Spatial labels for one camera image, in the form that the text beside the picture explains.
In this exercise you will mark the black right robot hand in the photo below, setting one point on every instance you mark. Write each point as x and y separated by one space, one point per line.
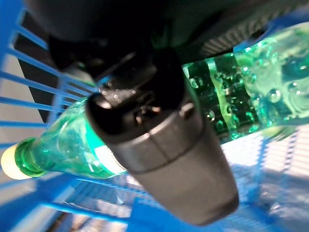
173 157

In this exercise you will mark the blue plastic shopping basket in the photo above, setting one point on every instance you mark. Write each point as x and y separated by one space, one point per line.
149 217

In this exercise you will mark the green Sprite bottle pale cap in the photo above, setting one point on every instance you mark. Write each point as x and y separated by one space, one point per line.
67 142

